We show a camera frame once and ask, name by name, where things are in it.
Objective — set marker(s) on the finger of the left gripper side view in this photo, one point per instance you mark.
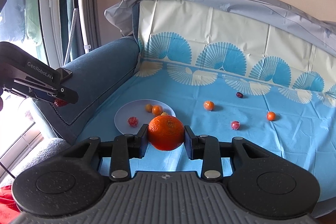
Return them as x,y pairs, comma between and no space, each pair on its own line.
62,93

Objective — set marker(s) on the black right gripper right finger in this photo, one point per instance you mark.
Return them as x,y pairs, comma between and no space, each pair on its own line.
211,151

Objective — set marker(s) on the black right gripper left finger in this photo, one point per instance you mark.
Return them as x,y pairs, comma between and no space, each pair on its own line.
120,151

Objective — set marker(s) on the dark red jujube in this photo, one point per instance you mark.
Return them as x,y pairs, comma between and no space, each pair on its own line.
239,95
60,103

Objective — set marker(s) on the small orange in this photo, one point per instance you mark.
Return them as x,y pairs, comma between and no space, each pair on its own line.
271,116
166,132

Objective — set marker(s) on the small yellow-orange fruit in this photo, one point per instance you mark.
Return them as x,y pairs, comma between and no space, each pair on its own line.
148,108

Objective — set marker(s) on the wrapped red fruit in plate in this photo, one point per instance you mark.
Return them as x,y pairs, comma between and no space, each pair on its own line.
133,122

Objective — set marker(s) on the wrapped pink-red fruit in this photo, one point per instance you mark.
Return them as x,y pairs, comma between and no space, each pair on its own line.
235,125

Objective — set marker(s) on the wrapped orange on cloth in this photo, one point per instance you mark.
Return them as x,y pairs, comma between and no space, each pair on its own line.
209,105

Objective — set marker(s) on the light purple plate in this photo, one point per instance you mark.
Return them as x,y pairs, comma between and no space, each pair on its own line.
137,109

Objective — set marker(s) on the blue fabric sofa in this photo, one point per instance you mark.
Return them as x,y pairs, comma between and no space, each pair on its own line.
92,79

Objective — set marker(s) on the wrapped orange in plate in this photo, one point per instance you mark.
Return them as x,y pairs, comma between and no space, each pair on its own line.
157,110

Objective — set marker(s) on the blue patterned tablecloth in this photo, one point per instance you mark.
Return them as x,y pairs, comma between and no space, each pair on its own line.
236,82

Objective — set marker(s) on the red cloth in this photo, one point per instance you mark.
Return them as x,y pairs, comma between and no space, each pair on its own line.
8,207

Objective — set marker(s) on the teal curtain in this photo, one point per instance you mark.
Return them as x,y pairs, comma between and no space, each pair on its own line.
91,23

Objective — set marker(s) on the grey plastic sheet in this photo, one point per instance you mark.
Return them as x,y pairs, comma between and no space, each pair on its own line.
274,12

